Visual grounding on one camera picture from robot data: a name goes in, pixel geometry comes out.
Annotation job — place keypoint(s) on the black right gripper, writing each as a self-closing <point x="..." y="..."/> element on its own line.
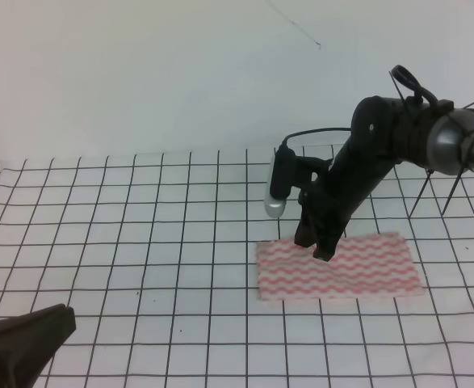
<point x="352" y="175"/>

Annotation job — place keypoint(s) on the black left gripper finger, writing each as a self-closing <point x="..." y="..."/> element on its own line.
<point x="28" y="342"/>

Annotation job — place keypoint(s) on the pink wavy striped towel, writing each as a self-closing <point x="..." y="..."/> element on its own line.
<point x="369" y="266"/>

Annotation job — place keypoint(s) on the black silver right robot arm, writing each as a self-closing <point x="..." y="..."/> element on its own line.
<point x="383" y="133"/>

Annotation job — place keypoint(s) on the white black-grid tablecloth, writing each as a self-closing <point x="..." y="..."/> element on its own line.
<point x="155" y="253"/>

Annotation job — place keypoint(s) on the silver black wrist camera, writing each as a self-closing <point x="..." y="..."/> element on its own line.
<point x="290" y="171"/>

